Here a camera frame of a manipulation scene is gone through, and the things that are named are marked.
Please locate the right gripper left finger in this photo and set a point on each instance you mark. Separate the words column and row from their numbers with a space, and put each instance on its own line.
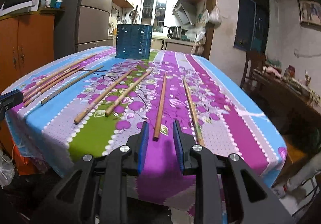
column 135, row 162

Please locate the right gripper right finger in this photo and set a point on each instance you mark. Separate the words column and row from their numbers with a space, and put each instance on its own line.
column 183, row 143

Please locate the reddish wooden chopstick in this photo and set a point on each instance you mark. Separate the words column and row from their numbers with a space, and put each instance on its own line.
column 157, row 128

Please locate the kitchen window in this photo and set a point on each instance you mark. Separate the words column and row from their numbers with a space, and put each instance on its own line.
column 153, row 13

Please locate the green-ended wooden chopstick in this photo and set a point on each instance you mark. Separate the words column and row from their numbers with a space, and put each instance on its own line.
column 193, row 112

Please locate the light wooden chopstick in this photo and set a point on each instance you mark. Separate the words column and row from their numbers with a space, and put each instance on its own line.
column 25, row 94

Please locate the worn wooden chopstick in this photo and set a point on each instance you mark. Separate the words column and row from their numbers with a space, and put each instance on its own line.
column 33, row 92

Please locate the orange wooden cabinet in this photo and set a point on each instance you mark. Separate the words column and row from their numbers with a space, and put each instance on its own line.
column 27, row 43

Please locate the short bamboo chopstick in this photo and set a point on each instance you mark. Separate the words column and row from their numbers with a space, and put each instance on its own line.
column 53, row 95

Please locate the floral striped tablecloth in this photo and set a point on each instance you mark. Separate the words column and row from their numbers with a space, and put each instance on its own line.
column 229, row 119

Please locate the wooden chair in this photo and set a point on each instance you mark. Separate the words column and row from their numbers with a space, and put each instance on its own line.
column 254, row 61

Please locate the blue lidded jar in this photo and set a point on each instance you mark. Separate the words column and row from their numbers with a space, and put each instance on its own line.
column 58, row 4

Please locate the steel electric kettle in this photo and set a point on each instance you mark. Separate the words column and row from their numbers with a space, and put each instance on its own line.
column 175, row 32

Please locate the blue perforated utensil holder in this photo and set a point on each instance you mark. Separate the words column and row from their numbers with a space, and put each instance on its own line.
column 133, row 41

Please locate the dark wooden side table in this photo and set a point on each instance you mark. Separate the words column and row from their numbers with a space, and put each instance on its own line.
column 282, row 105

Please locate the hanging white plastic bag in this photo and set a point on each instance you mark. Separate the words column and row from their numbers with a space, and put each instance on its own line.
column 215, row 17

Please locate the range hood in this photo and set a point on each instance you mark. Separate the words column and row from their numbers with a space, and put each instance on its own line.
column 185, row 13

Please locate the silver refrigerator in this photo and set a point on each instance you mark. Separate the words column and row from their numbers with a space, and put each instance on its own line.
column 84, row 24

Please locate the dark blue window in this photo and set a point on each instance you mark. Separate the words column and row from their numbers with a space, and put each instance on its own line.
column 252, row 26

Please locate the framed wall picture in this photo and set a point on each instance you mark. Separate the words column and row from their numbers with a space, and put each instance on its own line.
column 309, row 11

